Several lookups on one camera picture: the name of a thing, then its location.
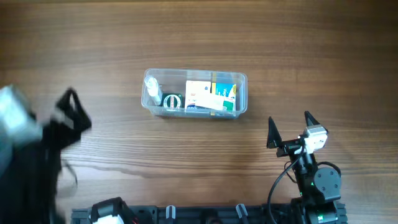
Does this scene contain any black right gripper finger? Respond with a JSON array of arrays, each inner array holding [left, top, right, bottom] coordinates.
[[266, 116, 282, 148], [304, 111, 320, 126]]

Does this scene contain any white green medicine box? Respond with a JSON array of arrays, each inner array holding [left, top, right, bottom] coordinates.
[[194, 93, 235, 112]]

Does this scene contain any blue VapoDrops lozenge box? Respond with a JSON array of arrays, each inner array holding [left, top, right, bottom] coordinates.
[[211, 82, 236, 98]]

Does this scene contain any white Hansaplast plaster box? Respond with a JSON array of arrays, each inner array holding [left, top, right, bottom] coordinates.
[[185, 80, 211, 109]]

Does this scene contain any small clear white bottle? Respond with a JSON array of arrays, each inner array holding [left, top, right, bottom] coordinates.
[[144, 75, 163, 106]]

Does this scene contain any green Zam-Buk ointment box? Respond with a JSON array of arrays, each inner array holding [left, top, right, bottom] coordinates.
[[162, 93, 184, 109]]

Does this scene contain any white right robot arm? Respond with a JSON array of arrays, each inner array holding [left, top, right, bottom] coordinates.
[[266, 111, 341, 223]]

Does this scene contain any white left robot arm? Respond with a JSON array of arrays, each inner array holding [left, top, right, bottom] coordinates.
[[1, 85, 92, 223]]

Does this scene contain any clear plastic container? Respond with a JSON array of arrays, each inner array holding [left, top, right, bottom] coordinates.
[[141, 68, 248, 119]]

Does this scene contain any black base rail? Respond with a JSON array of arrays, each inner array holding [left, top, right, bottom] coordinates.
[[70, 203, 348, 224]]

